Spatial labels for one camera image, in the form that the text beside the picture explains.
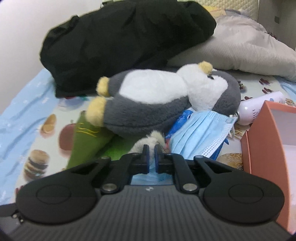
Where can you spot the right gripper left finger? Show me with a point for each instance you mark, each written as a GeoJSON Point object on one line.
{"type": "Point", "coordinates": [122, 171]}

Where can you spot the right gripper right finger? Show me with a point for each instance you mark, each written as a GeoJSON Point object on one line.
{"type": "Point", "coordinates": [183, 171]}

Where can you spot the blue surgical face mask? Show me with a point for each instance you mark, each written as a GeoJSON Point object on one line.
{"type": "Point", "coordinates": [202, 134]}

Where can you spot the grey white penguin plush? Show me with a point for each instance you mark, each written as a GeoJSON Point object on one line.
{"type": "Point", "coordinates": [136, 102]}

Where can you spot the light blue bed sheet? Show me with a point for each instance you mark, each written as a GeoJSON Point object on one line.
{"type": "Point", "coordinates": [20, 123]}

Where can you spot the white spray bottle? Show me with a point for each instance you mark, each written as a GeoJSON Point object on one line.
{"type": "Point", "coordinates": [249, 109]}

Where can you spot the orange cardboard box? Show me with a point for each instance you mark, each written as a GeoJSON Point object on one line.
{"type": "Point", "coordinates": [268, 151]}

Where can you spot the black jacket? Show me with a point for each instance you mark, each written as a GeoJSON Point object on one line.
{"type": "Point", "coordinates": [121, 36]}

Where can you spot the grey duvet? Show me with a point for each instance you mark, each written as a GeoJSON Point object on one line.
{"type": "Point", "coordinates": [240, 43]}

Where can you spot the cream padded headboard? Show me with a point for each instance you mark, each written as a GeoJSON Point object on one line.
{"type": "Point", "coordinates": [251, 6]}

